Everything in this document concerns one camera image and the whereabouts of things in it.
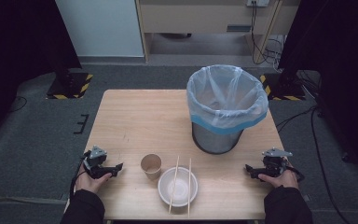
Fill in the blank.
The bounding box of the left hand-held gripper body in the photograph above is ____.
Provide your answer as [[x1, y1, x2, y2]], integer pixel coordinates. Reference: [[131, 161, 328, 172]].
[[83, 145, 113, 180]]

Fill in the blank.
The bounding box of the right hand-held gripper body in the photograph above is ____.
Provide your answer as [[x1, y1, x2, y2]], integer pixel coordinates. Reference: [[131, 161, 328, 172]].
[[260, 147, 294, 178]]

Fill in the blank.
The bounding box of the metal mesh trash bin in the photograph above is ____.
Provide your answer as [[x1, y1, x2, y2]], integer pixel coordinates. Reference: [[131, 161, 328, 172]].
[[191, 120, 245, 156]]

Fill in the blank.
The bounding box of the wooden chopstick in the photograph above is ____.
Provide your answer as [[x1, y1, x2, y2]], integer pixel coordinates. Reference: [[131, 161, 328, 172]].
[[168, 155, 181, 215]]

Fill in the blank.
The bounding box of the person's right hand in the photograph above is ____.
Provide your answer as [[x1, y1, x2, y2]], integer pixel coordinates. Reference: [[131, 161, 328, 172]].
[[257, 158, 300, 190]]

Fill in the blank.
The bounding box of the person's left hand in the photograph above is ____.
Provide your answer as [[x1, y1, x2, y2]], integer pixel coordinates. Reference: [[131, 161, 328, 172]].
[[75, 163, 113, 194]]

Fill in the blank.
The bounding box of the brown paper cup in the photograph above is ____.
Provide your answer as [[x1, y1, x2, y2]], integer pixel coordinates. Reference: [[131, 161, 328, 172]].
[[140, 153, 163, 181]]

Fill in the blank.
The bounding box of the white disposable bowl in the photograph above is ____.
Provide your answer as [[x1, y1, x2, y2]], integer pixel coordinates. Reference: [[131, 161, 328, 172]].
[[157, 166, 200, 208]]

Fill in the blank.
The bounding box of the striped black stand base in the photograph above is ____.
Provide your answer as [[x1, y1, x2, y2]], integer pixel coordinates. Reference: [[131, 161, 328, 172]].
[[45, 72, 94, 100], [259, 72, 308, 102]]

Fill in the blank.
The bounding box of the grey desk vent plate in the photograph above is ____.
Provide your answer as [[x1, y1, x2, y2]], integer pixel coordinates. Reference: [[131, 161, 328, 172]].
[[226, 24, 253, 34]]

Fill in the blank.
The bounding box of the beige office desk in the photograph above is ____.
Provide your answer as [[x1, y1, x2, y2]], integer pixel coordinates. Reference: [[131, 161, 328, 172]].
[[135, 0, 302, 63]]

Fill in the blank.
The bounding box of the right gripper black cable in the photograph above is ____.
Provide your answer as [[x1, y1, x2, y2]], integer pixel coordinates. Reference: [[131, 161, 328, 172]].
[[286, 165, 306, 183]]

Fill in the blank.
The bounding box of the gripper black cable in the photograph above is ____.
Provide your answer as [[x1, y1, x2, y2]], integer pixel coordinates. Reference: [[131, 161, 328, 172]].
[[69, 151, 91, 201], [286, 165, 306, 183]]

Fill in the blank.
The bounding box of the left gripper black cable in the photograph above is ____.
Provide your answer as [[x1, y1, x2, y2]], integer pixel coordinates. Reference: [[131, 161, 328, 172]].
[[69, 151, 91, 201]]

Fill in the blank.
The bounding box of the black floor cable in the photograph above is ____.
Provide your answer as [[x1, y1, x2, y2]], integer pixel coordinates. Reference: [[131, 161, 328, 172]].
[[8, 95, 29, 114], [275, 105, 351, 224]]

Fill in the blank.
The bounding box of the black power cable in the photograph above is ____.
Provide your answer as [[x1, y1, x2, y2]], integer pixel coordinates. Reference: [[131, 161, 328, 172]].
[[250, 1, 282, 65]]

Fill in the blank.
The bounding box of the white wall power outlet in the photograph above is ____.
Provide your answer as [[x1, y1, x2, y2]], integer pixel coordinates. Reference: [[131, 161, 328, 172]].
[[246, 0, 270, 8]]

